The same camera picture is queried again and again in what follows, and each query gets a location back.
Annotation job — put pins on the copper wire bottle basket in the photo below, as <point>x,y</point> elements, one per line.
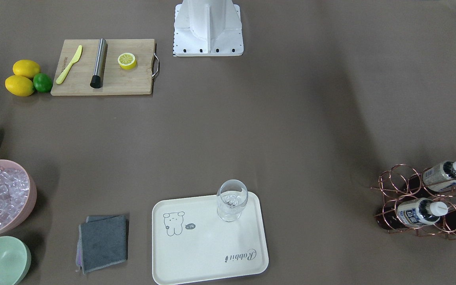
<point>401,183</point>

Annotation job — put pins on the clear wine glass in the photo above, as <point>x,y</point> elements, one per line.
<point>232,198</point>

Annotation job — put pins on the cream rabbit print tray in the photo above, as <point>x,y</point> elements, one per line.
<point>190,242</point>

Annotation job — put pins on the bamboo cutting board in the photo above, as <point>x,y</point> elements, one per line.
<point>116,81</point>

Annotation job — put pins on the half lemon slice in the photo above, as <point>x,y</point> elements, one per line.
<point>127,61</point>

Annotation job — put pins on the steel muddler black tip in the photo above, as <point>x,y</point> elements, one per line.
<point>98,72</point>

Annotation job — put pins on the grey folded cloth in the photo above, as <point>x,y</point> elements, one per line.
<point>102,242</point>

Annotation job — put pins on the yellow plastic knife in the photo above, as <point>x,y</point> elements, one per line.
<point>61,78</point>

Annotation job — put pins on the green lime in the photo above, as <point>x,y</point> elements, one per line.
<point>42,83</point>

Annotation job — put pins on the yellow lemon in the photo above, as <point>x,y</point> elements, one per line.
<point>26,68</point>
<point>19,85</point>

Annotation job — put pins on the pink bowl of ice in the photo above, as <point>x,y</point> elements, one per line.
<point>17,195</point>

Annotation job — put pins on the mint green bowl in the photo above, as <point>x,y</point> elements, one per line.
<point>15,260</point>

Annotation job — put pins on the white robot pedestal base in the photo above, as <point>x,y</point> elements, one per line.
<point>207,28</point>

